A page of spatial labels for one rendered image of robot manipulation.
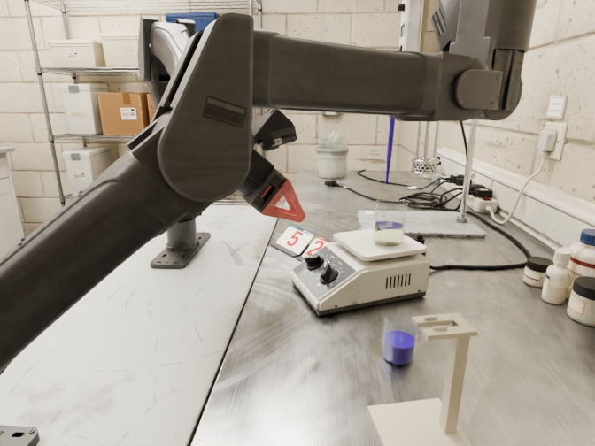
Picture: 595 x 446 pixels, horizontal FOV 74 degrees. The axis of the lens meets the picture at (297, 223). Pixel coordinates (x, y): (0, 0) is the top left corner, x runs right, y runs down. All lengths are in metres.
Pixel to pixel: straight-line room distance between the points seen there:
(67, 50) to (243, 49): 2.90
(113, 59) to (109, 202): 2.71
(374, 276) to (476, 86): 0.32
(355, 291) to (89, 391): 0.37
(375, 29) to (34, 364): 2.85
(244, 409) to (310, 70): 0.34
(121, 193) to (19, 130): 3.60
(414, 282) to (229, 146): 0.46
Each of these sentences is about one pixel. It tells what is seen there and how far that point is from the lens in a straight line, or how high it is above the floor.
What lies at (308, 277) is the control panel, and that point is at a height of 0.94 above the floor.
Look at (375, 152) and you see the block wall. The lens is 3.09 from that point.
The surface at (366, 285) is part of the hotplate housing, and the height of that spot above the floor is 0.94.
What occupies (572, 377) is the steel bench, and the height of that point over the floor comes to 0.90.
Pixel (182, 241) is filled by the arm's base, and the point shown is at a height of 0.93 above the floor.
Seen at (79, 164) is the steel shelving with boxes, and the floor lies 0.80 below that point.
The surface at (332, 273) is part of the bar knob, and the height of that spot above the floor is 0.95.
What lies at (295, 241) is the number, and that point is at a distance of 0.87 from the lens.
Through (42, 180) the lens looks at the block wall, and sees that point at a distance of 3.86.
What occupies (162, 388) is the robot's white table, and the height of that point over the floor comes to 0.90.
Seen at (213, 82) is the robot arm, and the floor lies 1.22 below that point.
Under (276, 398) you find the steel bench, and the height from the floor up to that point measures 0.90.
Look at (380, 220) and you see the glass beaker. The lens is 0.64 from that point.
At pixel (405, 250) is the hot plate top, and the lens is 0.65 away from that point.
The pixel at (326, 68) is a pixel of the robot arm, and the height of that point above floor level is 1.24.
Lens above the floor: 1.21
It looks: 17 degrees down
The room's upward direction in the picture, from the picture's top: straight up
